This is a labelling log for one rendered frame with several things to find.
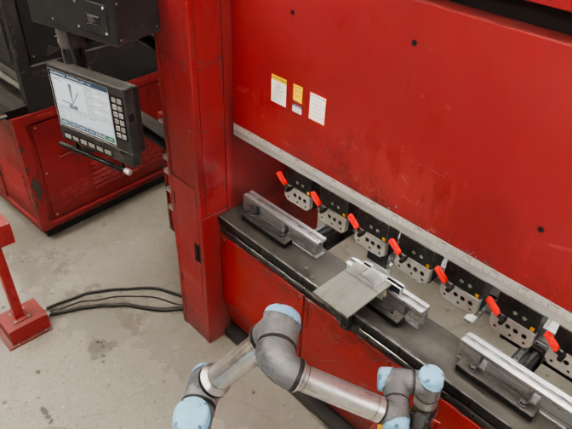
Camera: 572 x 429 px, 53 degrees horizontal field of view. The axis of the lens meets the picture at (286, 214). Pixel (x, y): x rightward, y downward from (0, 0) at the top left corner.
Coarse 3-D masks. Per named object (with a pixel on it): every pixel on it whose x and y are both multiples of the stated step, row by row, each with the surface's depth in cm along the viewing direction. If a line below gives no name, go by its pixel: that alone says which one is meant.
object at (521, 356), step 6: (522, 348) 221; (528, 348) 221; (534, 348) 219; (540, 348) 218; (516, 354) 221; (522, 354) 219; (528, 354) 221; (534, 354) 218; (540, 354) 221; (516, 360) 216; (522, 360) 219; (528, 360) 216; (534, 360) 219; (540, 360) 228; (528, 366) 216; (534, 366) 226
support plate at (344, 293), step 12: (360, 264) 236; (336, 276) 229; (348, 276) 230; (324, 288) 224; (336, 288) 224; (348, 288) 224; (360, 288) 224; (372, 288) 225; (384, 288) 225; (324, 300) 219; (336, 300) 218; (348, 300) 219; (360, 300) 219; (348, 312) 214
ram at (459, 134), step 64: (256, 0) 214; (320, 0) 192; (384, 0) 173; (448, 0) 166; (256, 64) 229; (320, 64) 204; (384, 64) 183; (448, 64) 166; (512, 64) 152; (256, 128) 247; (320, 128) 217; (384, 128) 194; (448, 128) 175; (512, 128) 159; (384, 192) 206; (448, 192) 185; (512, 192) 168; (448, 256) 196; (512, 256) 177
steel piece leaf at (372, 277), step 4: (372, 268) 233; (364, 272) 231; (368, 272) 231; (372, 272) 231; (376, 272) 231; (380, 272) 232; (360, 276) 227; (364, 276) 230; (368, 276) 230; (372, 276) 230; (376, 276) 230; (380, 276) 230; (384, 276) 230; (364, 280) 226; (368, 280) 225; (372, 280) 228; (376, 280) 228; (380, 280) 228; (384, 280) 228; (368, 284) 226; (372, 284) 224; (376, 284) 226
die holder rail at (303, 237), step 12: (252, 192) 279; (252, 204) 276; (264, 204) 272; (264, 216) 272; (276, 216) 265; (288, 216) 265; (288, 228) 267; (300, 228) 258; (300, 240) 259; (312, 240) 252; (324, 240) 253; (312, 252) 256; (324, 252) 258
